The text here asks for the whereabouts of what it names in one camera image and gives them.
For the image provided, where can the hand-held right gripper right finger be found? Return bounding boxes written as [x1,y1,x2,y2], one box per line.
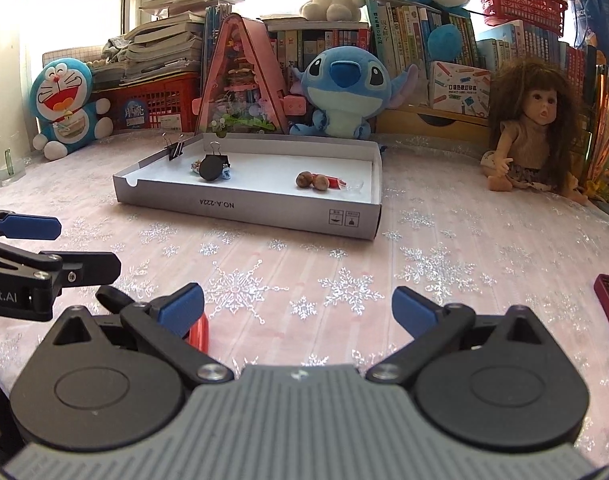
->
[365,286,565,385]

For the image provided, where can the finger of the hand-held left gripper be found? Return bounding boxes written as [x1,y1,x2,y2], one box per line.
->
[0,204,62,240]
[0,237,122,294]

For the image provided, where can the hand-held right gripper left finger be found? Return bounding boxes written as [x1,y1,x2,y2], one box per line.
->
[37,282,235,386]

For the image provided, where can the black round disc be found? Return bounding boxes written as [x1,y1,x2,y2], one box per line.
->
[198,156,224,183]

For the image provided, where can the black binder clip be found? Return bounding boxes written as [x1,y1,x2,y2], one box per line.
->
[163,132,186,162]
[209,141,232,169]

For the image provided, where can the white cardboard box tray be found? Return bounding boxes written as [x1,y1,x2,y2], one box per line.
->
[113,133,384,243]

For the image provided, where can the pink snowflake tablecloth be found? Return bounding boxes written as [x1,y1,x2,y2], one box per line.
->
[0,132,609,413]

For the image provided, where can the blue robot cat plush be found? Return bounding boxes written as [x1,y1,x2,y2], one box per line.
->
[30,57,114,161]

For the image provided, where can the red plastic crate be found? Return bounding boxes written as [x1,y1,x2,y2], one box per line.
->
[91,72,203,134]

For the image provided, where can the wooden drawer box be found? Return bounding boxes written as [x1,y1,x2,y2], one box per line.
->
[376,104,490,144]

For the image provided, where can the brown-haired baby doll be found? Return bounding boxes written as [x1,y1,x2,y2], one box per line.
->
[480,57,593,206]

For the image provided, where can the stack of paper books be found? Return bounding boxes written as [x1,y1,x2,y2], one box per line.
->
[103,0,206,87]

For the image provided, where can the white box with colourful print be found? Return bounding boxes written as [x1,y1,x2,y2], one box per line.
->
[429,61,491,119]

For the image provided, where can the pink triangular miniature dollhouse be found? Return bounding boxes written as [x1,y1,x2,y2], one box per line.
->
[191,13,308,136]

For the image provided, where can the blue alien plush toy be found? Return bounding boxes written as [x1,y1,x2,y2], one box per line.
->
[286,45,420,141]

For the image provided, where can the row of thin blue books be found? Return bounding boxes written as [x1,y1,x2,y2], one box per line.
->
[202,3,234,88]

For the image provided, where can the shiny foil books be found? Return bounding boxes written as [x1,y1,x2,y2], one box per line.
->
[583,47,609,202]

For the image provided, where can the row of upright books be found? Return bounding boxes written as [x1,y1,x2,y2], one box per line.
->
[261,0,591,93]

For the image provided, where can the small red plastic basket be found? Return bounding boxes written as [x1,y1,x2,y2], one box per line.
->
[476,0,570,29]

